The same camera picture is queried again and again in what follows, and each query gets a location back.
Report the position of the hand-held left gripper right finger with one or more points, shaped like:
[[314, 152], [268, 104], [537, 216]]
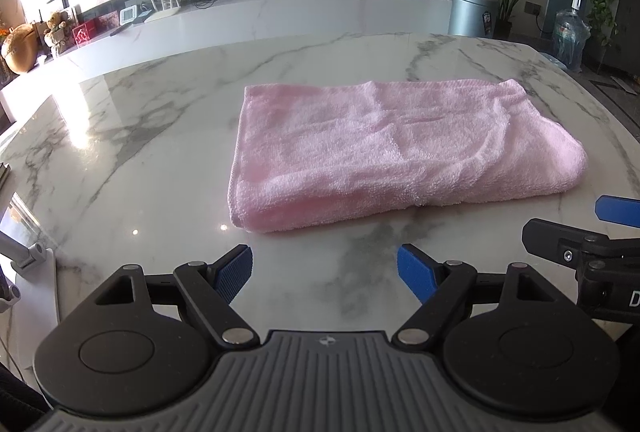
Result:
[[416, 273]]

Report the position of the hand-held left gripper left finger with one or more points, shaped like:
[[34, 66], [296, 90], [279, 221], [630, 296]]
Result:
[[235, 273]]

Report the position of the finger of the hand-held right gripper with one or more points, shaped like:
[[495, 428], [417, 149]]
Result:
[[620, 209], [550, 239]]

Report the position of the pink striped towel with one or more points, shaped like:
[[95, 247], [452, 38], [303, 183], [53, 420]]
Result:
[[390, 161]]

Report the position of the blue water bottle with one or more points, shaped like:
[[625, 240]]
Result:
[[571, 39]]

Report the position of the dark cabinet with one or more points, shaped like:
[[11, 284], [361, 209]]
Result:
[[630, 26]]

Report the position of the white flat panel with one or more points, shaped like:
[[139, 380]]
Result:
[[45, 297]]

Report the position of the grey cylindrical trash can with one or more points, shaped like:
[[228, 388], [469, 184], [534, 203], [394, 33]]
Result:
[[470, 14]]

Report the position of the white marble media console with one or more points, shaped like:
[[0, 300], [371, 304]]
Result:
[[300, 19]]

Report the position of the white router with antennas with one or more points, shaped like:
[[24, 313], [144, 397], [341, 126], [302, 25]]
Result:
[[165, 14]]

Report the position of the small white desk clock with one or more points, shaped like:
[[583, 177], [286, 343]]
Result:
[[128, 15]]

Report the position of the red gift box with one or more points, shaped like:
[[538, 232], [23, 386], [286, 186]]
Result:
[[84, 33]]

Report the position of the brown teddy bear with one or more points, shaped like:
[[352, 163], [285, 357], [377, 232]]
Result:
[[57, 31]]

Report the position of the brown round gourd ornament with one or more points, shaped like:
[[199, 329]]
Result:
[[19, 49]]

